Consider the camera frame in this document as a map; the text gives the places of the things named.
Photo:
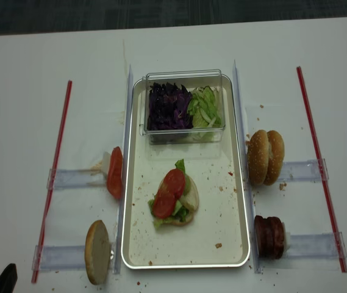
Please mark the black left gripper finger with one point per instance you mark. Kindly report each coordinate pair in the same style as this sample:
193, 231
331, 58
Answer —
8, 279

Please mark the red tomato slices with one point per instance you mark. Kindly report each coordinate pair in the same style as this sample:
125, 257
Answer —
114, 180

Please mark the tomato slice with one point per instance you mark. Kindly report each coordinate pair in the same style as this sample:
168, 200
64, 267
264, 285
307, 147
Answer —
175, 182
164, 204

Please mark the clear tomato channel holder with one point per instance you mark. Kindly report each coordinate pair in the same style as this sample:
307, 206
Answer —
73, 179

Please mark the green lettuce leaf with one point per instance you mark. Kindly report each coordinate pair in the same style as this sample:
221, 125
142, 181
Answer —
180, 165

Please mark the shredded green lettuce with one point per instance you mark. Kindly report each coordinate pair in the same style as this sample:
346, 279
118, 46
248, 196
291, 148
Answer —
204, 107

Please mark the stack of meat patties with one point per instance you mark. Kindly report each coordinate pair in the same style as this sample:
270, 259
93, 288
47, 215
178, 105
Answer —
270, 235

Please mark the clear left bun channel holder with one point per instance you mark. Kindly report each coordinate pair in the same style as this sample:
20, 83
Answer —
56, 258

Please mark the standing bun half left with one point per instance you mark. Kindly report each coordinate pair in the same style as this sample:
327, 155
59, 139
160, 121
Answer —
97, 253

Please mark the left red strip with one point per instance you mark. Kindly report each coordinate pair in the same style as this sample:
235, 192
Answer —
41, 240

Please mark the red strip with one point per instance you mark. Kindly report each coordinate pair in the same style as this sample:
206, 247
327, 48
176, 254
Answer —
327, 193
41, 240

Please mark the bottom bun slice on tray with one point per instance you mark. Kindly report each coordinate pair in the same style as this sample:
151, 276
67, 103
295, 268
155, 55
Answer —
185, 207

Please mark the white rectangular metal tray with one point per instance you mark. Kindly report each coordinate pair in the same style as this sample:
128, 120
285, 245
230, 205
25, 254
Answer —
218, 235

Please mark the shredded purple cabbage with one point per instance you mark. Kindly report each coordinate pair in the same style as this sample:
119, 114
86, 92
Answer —
168, 107

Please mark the clear plastic salad box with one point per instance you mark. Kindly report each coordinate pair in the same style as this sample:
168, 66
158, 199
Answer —
190, 80

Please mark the sesame bun left piece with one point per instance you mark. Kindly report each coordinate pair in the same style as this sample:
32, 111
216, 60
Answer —
258, 157

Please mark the sesame bun piece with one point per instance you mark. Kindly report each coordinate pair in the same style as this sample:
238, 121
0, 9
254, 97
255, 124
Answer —
258, 157
275, 157

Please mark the white patty pusher block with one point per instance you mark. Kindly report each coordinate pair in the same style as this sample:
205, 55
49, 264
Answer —
287, 238

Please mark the sesame bun right piece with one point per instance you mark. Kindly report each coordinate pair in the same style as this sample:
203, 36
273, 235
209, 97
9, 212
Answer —
275, 157

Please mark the clear patty channel holder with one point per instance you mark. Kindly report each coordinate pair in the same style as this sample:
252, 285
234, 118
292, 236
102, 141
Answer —
317, 246

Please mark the clear sesame bun channel holder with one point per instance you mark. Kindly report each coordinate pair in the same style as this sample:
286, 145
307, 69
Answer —
304, 171

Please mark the right red strip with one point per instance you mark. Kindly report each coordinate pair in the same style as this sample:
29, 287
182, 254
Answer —
327, 193

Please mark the right long clear rail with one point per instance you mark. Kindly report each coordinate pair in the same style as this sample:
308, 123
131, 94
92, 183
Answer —
242, 127

